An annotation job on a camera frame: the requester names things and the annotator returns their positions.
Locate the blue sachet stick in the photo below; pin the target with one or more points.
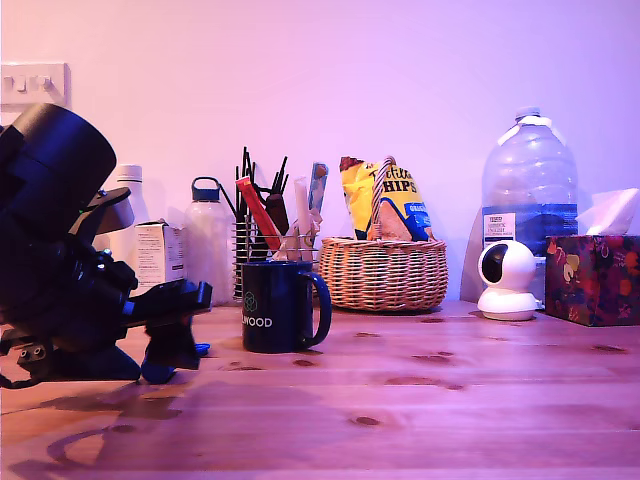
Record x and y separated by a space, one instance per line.
318 190

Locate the white light switch plate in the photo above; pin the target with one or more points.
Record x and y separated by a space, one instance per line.
47 82

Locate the dark blue printed mug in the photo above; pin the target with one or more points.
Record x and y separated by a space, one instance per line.
275 305

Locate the floral tissue box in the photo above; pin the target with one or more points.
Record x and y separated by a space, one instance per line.
592 280

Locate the red sachet stick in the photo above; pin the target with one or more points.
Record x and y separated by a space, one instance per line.
257 210

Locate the white sachet stick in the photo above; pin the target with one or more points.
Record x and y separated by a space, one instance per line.
301 205

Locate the small white cardboard box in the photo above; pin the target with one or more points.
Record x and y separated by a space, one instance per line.
160 250

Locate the white metal bottle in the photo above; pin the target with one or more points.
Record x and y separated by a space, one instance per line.
140 205

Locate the black straw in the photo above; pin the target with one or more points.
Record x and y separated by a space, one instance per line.
252 180
244 180
281 175
230 202

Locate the white tissue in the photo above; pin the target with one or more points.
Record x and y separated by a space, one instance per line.
612 212

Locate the small white round camera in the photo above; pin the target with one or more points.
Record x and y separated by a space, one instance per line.
515 265

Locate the brown sachet stick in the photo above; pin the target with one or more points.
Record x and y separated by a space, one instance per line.
277 215

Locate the yellow tortilla chips bag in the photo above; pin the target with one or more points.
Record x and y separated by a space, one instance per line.
357 200

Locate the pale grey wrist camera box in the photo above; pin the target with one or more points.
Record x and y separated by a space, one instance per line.
117 212

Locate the frosted bottle with blue lid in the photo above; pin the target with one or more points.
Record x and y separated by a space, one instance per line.
210 235

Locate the large clear water bottle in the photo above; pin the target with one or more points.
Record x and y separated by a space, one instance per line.
530 175

